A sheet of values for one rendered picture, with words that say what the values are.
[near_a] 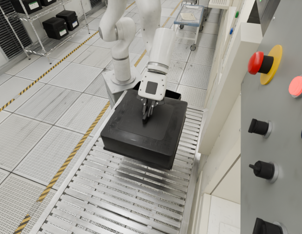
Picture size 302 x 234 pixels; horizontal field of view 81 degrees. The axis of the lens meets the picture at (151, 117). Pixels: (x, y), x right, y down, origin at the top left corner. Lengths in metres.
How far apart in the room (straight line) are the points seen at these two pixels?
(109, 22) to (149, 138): 0.73
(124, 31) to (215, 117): 0.79
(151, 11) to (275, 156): 0.61
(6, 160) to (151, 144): 1.84
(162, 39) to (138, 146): 0.40
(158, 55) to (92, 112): 1.71
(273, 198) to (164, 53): 0.56
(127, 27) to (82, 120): 1.35
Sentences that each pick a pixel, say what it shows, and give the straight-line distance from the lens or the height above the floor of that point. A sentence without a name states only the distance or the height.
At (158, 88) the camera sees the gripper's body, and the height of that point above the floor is 1.17.
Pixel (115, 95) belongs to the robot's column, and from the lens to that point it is 1.33.
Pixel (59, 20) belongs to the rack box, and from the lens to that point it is 3.70.
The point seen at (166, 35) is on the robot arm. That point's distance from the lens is 0.71.
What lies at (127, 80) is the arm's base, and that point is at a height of 0.77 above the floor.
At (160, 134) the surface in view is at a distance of 0.67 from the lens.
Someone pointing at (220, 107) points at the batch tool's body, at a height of 1.18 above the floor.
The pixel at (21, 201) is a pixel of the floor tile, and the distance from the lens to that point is 1.99.
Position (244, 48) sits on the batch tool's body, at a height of 1.38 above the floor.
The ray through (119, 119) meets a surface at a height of 1.06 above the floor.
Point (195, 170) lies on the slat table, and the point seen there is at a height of 0.76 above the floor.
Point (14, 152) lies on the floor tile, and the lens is 2.31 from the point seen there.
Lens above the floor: 1.60
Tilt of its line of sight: 49 degrees down
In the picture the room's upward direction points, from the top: straight up
